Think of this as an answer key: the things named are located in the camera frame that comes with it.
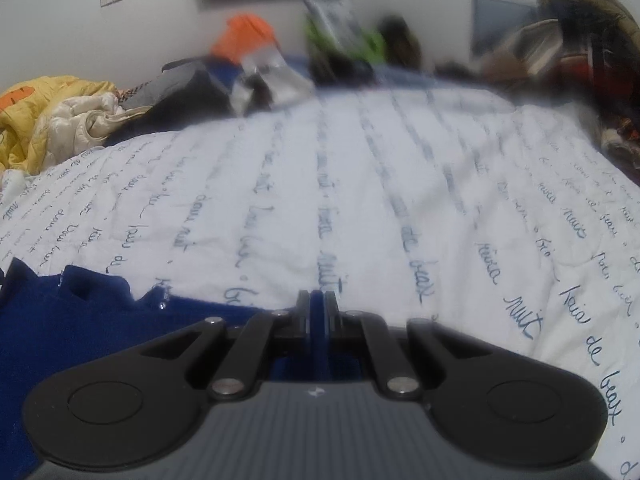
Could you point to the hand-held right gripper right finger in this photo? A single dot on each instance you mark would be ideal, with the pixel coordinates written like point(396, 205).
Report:
point(331, 316)

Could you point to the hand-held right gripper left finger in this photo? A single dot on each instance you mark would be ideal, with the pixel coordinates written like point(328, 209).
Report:
point(304, 316)

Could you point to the blue beaded sweater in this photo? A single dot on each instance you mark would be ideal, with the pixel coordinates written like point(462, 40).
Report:
point(75, 320)

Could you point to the pile of mixed clothes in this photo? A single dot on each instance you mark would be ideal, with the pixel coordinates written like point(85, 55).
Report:
point(560, 60)

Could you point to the white script-print quilt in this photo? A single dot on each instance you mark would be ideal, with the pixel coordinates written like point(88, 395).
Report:
point(375, 185)

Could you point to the silver foil wrapping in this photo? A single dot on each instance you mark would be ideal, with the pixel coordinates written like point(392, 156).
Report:
point(272, 77)

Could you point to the black clothing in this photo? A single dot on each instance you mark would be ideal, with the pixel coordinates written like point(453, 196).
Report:
point(200, 92)

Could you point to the grey clothing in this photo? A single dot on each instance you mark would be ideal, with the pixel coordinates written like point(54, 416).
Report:
point(160, 87)

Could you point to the green plastic stool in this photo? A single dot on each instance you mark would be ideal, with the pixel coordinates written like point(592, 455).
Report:
point(372, 45)

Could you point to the dark green plush bag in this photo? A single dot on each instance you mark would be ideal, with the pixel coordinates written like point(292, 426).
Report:
point(400, 40)

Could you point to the cream quilted cloth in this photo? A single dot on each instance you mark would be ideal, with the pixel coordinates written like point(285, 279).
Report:
point(100, 115)

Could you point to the orange plastic bag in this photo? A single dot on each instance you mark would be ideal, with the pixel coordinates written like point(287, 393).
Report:
point(245, 35)

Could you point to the yellow cartoon quilt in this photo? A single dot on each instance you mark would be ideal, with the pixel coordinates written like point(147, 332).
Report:
point(35, 125)

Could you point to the grey framed panel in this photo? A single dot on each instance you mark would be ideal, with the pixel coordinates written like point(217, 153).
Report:
point(502, 20)

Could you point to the olive padded jacket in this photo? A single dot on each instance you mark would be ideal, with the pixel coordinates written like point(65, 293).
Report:
point(585, 2)

